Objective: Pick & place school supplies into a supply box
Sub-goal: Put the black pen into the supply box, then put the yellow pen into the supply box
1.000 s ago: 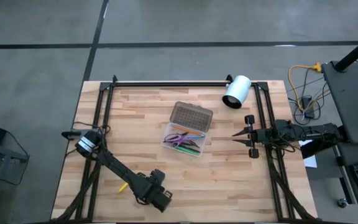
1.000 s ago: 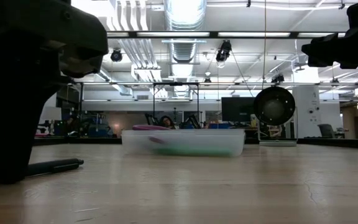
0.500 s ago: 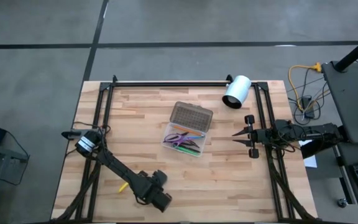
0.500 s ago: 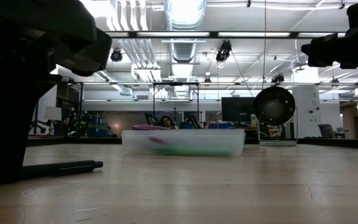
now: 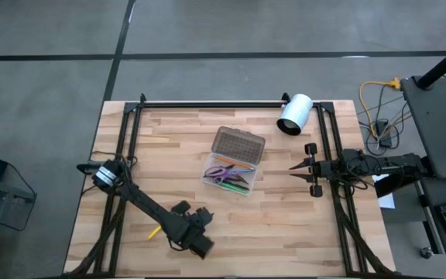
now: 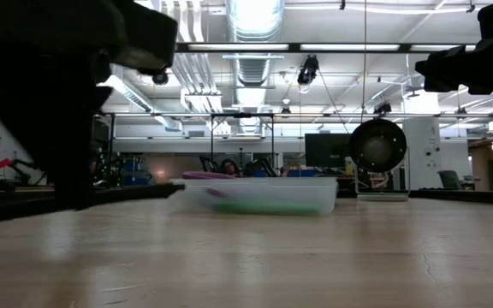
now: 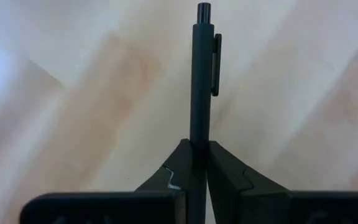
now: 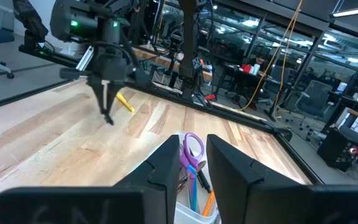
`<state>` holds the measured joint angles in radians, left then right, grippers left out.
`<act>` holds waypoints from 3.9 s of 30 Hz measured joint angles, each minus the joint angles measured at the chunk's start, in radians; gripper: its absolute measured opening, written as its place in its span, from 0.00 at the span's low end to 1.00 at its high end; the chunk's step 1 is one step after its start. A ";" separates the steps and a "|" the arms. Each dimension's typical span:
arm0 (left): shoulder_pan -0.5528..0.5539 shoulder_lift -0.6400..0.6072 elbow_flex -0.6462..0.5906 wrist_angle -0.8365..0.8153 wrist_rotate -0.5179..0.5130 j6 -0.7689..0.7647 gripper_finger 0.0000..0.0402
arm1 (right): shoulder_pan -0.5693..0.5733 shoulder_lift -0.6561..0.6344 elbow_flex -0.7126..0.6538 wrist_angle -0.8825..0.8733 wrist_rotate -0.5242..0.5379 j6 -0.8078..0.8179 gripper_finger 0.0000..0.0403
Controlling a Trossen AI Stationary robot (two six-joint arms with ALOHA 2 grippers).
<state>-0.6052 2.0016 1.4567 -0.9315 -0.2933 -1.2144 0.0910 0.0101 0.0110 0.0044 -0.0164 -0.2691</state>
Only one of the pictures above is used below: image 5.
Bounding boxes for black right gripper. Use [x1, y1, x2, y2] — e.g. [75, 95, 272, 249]
[288, 143, 335, 198]

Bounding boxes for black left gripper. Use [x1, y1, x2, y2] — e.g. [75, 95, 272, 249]
[171, 200, 214, 243]

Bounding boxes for green marker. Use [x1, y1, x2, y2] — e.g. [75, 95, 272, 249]
[218, 181, 249, 195]

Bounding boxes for thick black marker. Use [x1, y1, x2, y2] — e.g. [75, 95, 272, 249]
[222, 178, 251, 191]

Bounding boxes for purple scissors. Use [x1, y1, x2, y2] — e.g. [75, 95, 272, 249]
[202, 164, 243, 186]

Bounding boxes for orange wooden pencil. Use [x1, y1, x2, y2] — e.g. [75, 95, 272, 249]
[214, 155, 252, 170]

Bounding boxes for translucent plastic supply box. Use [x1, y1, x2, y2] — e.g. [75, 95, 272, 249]
[201, 126, 266, 198]

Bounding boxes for yellow highlighter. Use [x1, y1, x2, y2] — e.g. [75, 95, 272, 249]
[146, 226, 163, 242]

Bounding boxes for cylindrical spot lamp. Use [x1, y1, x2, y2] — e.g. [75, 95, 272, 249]
[276, 93, 314, 137]

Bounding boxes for white paper sheet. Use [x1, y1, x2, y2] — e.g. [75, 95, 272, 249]
[372, 173, 396, 210]

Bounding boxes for black power adapter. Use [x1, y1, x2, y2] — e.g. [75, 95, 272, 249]
[373, 119, 394, 149]

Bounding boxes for dark grey equipment cart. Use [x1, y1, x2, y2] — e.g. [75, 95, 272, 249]
[400, 36, 446, 278]

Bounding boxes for black metal side stand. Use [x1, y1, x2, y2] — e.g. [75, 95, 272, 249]
[0, 162, 38, 278]

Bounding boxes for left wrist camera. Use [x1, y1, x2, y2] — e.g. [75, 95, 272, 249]
[189, 234, 215, 260]

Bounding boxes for black aluminium table frame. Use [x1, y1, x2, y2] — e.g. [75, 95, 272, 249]
[63, 91, 398, 278]

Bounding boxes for yellow cable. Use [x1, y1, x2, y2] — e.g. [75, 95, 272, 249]
[358, 77, 402, 139]

